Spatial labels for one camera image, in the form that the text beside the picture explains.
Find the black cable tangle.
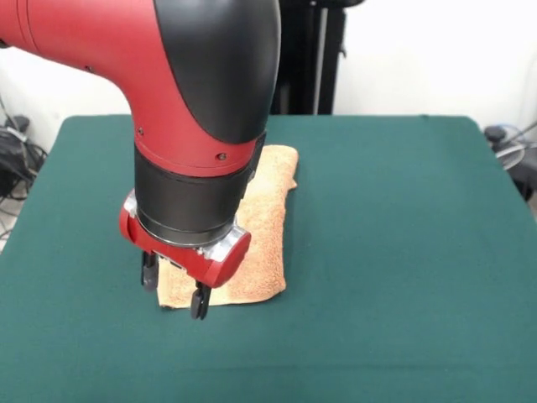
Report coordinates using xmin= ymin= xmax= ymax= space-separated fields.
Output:
xmin=0 ymin=115 xmax=50 ymax=202

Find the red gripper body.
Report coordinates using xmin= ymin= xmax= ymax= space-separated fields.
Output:
xmin=118 ymin=205 xmax=253 ymax=290

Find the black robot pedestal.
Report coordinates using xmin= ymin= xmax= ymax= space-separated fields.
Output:
xmin=270 ymin=0 xmax=366 ymax=117

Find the orange terry towel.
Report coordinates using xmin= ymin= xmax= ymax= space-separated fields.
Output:
xmin=155 ymin=144 xmax=300 ymax=311

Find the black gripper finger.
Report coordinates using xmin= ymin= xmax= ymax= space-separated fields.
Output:
xmin=190 ymin=280 xmax=212 ymax=321
xmin=139 ymin=250 xmax=161 ymax=294

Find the dark green table cloth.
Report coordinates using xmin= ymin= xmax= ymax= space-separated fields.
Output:
xmin=0 ymin=115 xmax=537 ymax=403

